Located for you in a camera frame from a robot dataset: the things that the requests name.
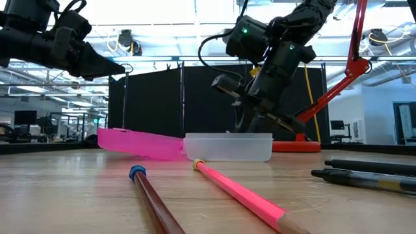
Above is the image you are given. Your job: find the horizontal metal frame bar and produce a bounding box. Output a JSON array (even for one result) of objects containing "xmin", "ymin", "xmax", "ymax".
[{"xmin": 6, "ymin": 55, "xmax": 416, "ymax": 64}]

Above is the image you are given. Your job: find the dark computer monitor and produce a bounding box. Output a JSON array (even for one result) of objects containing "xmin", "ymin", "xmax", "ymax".
[{"xmin": 14, "ymin": 110, "xmax": 38, "ymax": 126}]

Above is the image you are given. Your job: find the pink plastic box lid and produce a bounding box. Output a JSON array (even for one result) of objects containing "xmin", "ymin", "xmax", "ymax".
[{"xmin": 96, "ymin": 127, "xmax": 185, "ymax": 162}]

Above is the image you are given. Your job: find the metal stand with ring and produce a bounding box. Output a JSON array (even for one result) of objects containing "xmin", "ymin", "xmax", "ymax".
[{"xmin": 120, "ymin": 63, "xmax": 135, "ymax": 129}]

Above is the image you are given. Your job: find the slim black pen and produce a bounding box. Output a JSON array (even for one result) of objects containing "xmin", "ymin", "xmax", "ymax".
[{"xmin": 324, "ymin": 159, "xmax": 416, "ymax": 178}]

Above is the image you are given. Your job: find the yellow hanging cable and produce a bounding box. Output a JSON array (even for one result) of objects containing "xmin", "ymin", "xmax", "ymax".
[{"xmin": 301, "ymin": 63, "xmax": 322, "ymax": 144}]

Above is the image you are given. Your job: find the narrow black partition panel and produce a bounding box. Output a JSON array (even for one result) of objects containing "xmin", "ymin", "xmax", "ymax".
[{"xmin": 107, "ymin": 66, "xmax": 183, "ymax": 139}]

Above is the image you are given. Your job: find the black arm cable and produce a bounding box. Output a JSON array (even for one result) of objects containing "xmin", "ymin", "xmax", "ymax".
[{"xmin": 198, "ymin": 0, "xmax": 253, "ymax": 72}]

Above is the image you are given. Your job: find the brown pencil blue eraser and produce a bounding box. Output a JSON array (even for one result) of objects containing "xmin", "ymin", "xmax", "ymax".
[{"xmin": 128, "ymin": 164, "xmax": 187, "ymax": 234}]

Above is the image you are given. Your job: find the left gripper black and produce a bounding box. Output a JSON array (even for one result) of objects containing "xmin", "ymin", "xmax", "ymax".
[{"xmin": 0, "ymin": 28, "xmax": 127, "ymax": 83}]

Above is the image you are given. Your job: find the red lamp stand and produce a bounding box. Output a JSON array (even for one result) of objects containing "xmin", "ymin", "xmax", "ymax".
[{"xmin": 272, "ymin": 0, "xmax": 372, "ymax": 153}]

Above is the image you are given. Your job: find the pink pencil yellow eraser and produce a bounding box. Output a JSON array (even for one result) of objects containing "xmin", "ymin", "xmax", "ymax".
[{"xmin": 192, "ymin": 158, "xmax": 311, "ymax": 234}]

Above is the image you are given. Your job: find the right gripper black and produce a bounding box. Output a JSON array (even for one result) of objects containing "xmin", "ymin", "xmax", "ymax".
[{"xmin": 211, "ymin": 44, "xmax": 317, "ymax": 135}]

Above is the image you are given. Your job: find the black and yellow pen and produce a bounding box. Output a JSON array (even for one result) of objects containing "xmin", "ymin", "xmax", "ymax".
[{"xmin": 310, "ymin": 168, "xmax": 416, "ymax": 197}]

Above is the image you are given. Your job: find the clear plastic supply box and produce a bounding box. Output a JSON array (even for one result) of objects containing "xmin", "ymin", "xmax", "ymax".
[{"xmin": 183, "ymin": 132, "xmax": 274, "ymax": 163}]

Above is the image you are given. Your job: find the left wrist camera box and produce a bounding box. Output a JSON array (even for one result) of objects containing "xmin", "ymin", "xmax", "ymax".
[{"xmin": 51, "ymin": 9, "xmax": 93, "ymax": 62}]

